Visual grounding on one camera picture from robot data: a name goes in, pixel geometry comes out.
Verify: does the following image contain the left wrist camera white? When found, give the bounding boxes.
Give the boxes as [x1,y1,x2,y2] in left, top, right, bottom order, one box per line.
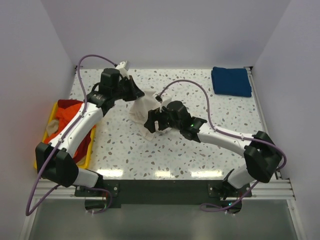
[115,60,130,71]

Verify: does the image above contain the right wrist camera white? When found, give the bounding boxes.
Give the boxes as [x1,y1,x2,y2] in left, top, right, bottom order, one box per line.
[155,95,172,113]

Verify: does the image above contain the dark red t shirt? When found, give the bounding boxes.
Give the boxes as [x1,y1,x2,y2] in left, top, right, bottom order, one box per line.
[57,99,83,109]

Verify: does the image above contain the aluminium frame rail front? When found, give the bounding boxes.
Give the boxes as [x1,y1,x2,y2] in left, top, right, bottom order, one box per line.
[34,179,296,200]

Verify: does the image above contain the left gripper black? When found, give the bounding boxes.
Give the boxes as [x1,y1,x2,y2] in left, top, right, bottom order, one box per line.
[112,75,144,102]

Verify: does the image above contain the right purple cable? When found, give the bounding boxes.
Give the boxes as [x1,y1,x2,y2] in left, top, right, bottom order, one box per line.
[154,79,288,216]

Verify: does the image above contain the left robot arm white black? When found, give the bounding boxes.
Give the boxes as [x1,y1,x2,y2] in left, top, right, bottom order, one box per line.
[35,65,145,196]

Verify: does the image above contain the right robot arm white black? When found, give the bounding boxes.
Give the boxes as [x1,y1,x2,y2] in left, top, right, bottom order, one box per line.
[144,101,284,197]

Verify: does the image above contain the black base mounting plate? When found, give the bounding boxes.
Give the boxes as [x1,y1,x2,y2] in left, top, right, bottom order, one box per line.
[74,179,250,210]

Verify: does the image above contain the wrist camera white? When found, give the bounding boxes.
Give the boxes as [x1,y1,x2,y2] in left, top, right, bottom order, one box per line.
[115,60,130,71]
[155,95,172,113]

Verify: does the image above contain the folded blue t shirt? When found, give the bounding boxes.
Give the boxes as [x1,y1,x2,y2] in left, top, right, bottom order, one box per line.
[211,66,252,98]

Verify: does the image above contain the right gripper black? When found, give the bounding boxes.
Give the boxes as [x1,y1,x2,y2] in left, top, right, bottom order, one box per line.
[144,106,183,134]

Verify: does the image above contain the cream white t shirt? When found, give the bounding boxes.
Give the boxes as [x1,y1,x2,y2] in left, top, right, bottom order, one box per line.
[129,88,172,141]

